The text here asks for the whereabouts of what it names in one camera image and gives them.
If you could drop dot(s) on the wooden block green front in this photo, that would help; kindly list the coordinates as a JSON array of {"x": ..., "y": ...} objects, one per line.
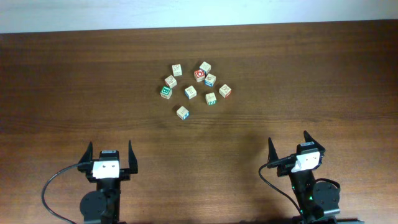
[{"x": 210, "y": 98}]

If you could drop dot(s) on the wooden block blue corner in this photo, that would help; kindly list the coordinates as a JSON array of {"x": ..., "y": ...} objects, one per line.
[{"x": 183, "y": 113}]

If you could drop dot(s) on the wooden block blue edge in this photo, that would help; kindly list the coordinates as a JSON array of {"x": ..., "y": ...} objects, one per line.
[{"x": 190, "y": 92}]

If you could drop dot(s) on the wooden block blue front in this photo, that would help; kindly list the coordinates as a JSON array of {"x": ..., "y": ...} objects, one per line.
[{"x": 210, "y": 80}]

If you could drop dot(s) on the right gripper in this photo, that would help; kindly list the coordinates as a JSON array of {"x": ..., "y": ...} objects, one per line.
[{"x": 285, "y": 169}]

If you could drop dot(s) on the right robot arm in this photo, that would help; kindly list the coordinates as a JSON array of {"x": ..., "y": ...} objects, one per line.
[{"x": 317, "y": 199}]

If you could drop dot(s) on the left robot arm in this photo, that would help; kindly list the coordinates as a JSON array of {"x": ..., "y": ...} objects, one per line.
[{"x": 102, "y": 206}]

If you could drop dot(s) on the wooden block red drawing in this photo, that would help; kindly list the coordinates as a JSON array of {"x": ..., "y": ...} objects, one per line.
[{"x": 170, "y": 81}]

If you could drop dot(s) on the wooden block red corner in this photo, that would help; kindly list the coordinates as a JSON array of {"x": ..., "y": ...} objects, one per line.
[{"x": 225, "y": 91}]

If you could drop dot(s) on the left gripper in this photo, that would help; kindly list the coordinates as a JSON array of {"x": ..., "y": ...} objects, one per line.
[{"x": 87, "y": 159}]

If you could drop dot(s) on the plain wooden block top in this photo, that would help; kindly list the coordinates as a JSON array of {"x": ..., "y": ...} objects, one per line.
[{"x": 177, "y": 70}]

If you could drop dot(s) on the wooden block blue side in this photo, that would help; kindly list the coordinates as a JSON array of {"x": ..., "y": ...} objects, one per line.
[{"x": 206, "y": 67}]

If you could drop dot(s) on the red faced wooden block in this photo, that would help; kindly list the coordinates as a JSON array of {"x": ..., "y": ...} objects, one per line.
[{"x": 199, "y": 75}]

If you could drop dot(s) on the green faced wooden block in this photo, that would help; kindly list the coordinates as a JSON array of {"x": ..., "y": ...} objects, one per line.
[{"x": 166, "y": 92}]

